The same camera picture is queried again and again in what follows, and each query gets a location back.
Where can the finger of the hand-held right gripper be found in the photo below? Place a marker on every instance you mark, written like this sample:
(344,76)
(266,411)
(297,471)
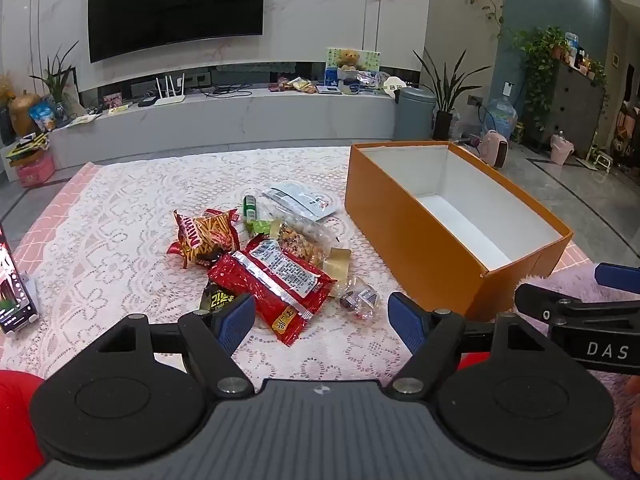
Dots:
(542,300)
(619,275)

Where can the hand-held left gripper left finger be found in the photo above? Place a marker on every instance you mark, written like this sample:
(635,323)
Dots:
(235,321)

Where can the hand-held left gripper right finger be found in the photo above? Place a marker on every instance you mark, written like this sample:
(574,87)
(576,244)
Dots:
(404,321)

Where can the large red snack packet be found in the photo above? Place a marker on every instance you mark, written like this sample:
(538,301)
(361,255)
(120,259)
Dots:
(265,292)

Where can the orange cardboard box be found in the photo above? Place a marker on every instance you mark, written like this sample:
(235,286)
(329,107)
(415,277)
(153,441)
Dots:
(410,240)

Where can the orange stick snack bag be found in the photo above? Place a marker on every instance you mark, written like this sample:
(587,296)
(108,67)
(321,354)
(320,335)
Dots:
(205,237)

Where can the clear plastic snack bag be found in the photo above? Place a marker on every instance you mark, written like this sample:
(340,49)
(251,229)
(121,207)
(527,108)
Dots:
(300,241)

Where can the purple fluffy cloth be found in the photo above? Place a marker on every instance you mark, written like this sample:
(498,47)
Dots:
(550,275)

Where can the black yellow snack packet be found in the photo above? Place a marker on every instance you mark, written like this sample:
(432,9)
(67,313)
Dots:
(212,296)

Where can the small clear wrapped candy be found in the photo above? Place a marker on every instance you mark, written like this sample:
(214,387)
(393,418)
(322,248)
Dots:
(357,300)

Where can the pale yellow snack packet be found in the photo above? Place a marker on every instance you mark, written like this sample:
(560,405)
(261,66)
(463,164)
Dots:
(338,262)

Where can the light green snack packet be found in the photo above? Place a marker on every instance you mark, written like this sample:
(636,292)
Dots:
(261,227)

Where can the green tube snack packet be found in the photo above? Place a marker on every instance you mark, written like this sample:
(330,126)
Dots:
(249,207)

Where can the white step stool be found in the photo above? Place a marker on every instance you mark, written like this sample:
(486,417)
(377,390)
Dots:
(602,161)

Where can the pink bucket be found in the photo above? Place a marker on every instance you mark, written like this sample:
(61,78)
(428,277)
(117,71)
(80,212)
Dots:
(562,151)

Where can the white grey snack packet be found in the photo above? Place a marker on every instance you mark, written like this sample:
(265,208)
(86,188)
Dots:
(300,199)

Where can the brown cartoon figure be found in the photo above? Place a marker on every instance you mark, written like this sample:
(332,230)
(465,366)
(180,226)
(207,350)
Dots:
(627,135)

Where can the pink space heater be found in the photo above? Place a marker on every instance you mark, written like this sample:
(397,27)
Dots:
(494,149)

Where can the grey drawer cabinet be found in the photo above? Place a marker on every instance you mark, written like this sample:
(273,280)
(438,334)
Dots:
(575,105)

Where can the blue water jug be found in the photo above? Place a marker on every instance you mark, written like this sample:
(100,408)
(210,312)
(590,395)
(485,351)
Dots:
(500,117)

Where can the long leaf plant black pot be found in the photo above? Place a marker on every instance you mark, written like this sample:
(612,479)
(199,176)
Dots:
(442,125)

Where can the grey white television console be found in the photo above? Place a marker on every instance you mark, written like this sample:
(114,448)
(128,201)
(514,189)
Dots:
(250,120)

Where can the grey trash bin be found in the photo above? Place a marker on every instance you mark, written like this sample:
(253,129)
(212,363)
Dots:
(414,115)

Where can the pink checked cloth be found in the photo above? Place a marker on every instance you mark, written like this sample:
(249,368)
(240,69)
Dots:
(55,200)

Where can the black smartphone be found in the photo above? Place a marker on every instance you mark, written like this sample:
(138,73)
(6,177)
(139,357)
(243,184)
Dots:
(15,295)

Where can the white router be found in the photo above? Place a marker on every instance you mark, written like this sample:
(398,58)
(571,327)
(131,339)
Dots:
(169,97)

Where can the leafy pothos plant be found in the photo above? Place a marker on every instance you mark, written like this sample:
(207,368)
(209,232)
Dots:
(540,55)

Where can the red clothing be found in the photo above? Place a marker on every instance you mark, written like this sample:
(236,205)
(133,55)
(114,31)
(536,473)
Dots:
(15,420)

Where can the white kitchen scale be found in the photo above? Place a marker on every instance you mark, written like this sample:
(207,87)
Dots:
(328,90)

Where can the snack pile on console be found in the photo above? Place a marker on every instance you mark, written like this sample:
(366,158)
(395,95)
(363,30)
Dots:
(295,85)

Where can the pink storage box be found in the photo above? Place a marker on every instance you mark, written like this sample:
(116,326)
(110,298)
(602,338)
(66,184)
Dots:
(36,170)

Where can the blue white box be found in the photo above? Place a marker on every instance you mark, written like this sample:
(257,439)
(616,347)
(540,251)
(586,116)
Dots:
(332,80)

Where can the brown teddy bear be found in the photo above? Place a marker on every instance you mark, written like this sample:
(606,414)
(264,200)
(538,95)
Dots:
(348,59)

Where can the blue snack bag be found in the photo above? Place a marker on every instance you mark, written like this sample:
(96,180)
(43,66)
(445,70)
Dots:
(44,116)

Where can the brown gourd vase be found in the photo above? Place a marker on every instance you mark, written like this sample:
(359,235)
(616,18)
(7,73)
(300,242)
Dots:
(24,112)

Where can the slim leaf potted plant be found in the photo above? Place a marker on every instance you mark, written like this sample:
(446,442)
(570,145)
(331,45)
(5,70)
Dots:
(56,82)

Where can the black flat television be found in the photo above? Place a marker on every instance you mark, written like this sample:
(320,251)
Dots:
(175,5)

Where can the dried flower bunch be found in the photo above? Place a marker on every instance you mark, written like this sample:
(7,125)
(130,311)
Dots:
(7,87)

